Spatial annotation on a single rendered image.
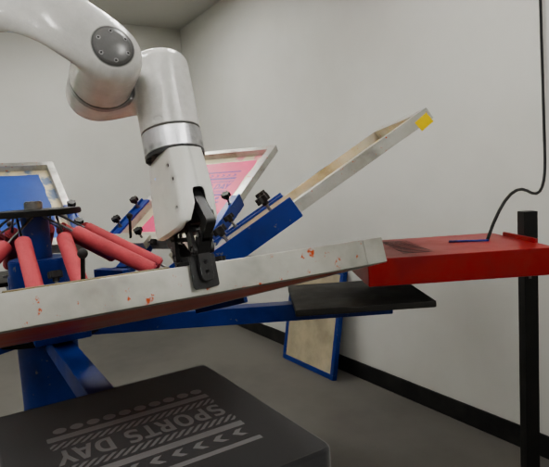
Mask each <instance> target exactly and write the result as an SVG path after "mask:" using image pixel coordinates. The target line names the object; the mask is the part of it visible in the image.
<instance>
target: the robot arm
mask: <svg viewBox="0 0 549 467"><path fill-rule="evenodd" d="M0 32H14V33H17V34H21V35H24V36H26V37H29V38H31V39H33V40H35V41H37V42H39V43H41V44H43V45H45V46H47V47H48V48H50V49H52V50H53V51H55V52H56V53H58V54H59V55H61V56H62V57H65V58H66V59H67V60H68V61H70V70H69V75H68V79H67V84H66V97H67V100H68V103H69V105H70V107H71V108H72V110H73V111H74V112H75V113H76V114H78V115H79V116H81V117H83V118H85V119H87V120H94V121H107V120H117V119H122V118H127V117H132V116H137V118H138V122H139V128H140V133H141V138H142V144H143V149H144V155H145V160H146V164H147V165H148V166H150V168H149V178H150V193H151V201H152V208H153V216H154V223H155V230H156V236H157V238H158V239H159V240H160V241H165V240H167V246H168V248H169V249H170V250H171V251H172V258H173V262H174V264H175V268H176V267H183V266H190V271H191V276H192V282H193V286H194V288H195V289H196V290H198V289H203V288H209V287H214V286H218V285H219V284H220V281H219V276H218V272H217V267H216V261H215V257H214V253H213V252H214V243H213V241H212V237H213V235H214V233H213V229H214V226H215V223H216V219H217V212H216V205H215V199H214V194H213V191H212V186H211V179H210V175H209V172H208V168H207V165H206V161H205V158H204V156H205V150H204V145H203V140H202V135H201V130H200V126H199V121H198V112H197V107H196V102H195V97H194V92H193V87H192V82H191V77H190V72H189V67H188V64H187V61H186V59H185V57H184V56H183V55H182V54H181V53H179V52H177V51H176V50H173V49H171V48H163V47H159V48H151V49H148V50H146V51H143V52H141V50H140V47H139V45H138V43H137V41H136V40H135V38H134V37H133V36H132V35H131V34H130V33H129V32H128V31H127V30H126V29H125V28H124V27H123V26H122V25H121V24H120V23H119V22H118V21H117V20H115V19H114V18H112V17H111V16H110V15H108V14H107V13H105V12H104V11H102V10H101V9H100V8H98V7H97V6H95V5H93V4H92V3H90V2H89V1H87V0H0ZM179 234H185V236H186V237H181V238H179ZM194 236H196V241H195V237H194ZM183 242H187V244H188V248H187V247H186V245H185V244H181V243H183Z"/></svg>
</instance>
